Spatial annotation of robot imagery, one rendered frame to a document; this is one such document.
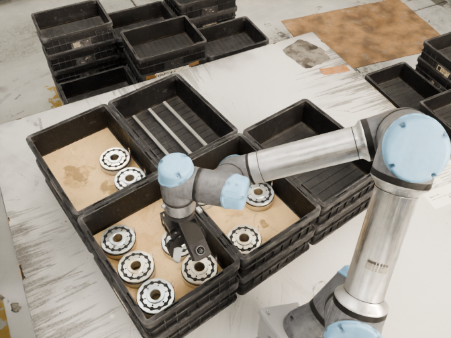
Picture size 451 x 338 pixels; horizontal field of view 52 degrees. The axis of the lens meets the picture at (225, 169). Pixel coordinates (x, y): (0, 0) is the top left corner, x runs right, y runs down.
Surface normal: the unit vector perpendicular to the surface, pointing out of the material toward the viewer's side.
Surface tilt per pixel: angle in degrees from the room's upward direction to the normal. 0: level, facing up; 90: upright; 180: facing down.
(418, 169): 50
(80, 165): 0
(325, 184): 0
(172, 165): 0
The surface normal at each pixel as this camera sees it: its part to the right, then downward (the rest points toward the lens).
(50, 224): 0.01, -0.65
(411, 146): -0.17, 0.13
